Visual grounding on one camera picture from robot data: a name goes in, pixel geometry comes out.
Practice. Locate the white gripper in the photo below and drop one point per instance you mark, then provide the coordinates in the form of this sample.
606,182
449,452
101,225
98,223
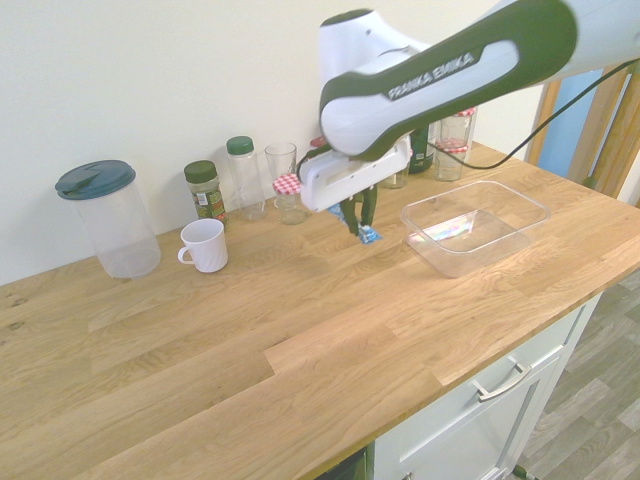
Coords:
340,182

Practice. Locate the blue protein bar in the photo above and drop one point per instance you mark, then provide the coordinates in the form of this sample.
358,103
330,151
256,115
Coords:
369,235

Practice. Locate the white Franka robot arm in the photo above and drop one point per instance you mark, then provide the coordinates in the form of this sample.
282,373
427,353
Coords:
450,65

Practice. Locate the clear plastic rectangular container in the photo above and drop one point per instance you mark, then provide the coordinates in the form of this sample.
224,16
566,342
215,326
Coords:
475,235

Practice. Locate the black shaker bottle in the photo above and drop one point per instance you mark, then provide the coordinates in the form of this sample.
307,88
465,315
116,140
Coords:
421,150

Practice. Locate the tall clear drinking glass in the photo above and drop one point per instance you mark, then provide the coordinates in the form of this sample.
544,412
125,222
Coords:
280,160

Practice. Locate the clear bottle green cap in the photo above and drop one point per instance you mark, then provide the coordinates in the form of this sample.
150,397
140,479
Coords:
246,180

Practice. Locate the tall jar red checked lid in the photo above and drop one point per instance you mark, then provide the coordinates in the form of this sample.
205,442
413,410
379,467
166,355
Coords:
465,127

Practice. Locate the spice jar dark green lid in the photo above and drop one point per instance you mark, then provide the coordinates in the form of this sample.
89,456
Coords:
206,195

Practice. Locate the white ceramic mug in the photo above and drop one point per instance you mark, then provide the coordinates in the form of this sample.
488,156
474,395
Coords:
207,247

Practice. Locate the clear pitcher teal lid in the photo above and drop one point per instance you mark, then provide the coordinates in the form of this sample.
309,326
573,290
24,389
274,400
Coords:
120,225

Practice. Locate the white kitchen cabinet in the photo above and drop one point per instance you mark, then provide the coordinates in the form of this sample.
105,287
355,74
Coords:
475,430

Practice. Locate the wooden door frame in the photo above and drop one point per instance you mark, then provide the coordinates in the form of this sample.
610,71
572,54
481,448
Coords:
620,145

